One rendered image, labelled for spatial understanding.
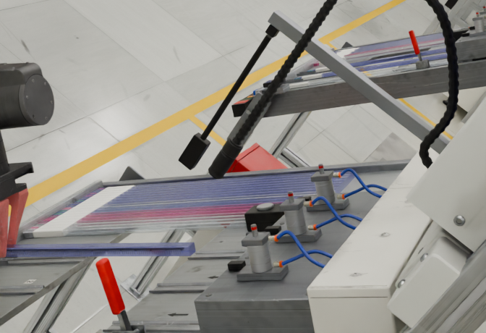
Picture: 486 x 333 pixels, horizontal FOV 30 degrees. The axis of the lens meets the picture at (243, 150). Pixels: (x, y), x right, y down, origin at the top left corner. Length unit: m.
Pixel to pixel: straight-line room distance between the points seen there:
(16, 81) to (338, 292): 0.42
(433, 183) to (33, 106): 0.47
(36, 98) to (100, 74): 2.63
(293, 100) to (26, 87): 1.42
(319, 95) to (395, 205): 1.31
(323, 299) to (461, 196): 0.18
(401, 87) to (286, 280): 1.38
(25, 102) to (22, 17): 2.75
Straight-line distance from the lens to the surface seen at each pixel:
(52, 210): 1.61
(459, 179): 0.74
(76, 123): 3.28
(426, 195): 0.75
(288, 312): 0.90
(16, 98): 1.02
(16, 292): 1.28
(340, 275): 0.87
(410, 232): 0.96
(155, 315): 1.09
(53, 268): 1.35
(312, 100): 2.35
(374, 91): 1.04
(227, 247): 1.27
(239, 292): 0.93
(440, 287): 0.75
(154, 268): 2.67
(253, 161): 2.00
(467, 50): 2.27
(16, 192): 1.10
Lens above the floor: 1.69
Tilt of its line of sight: 27 degrees down
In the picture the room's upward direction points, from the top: 34 degrees clockwise
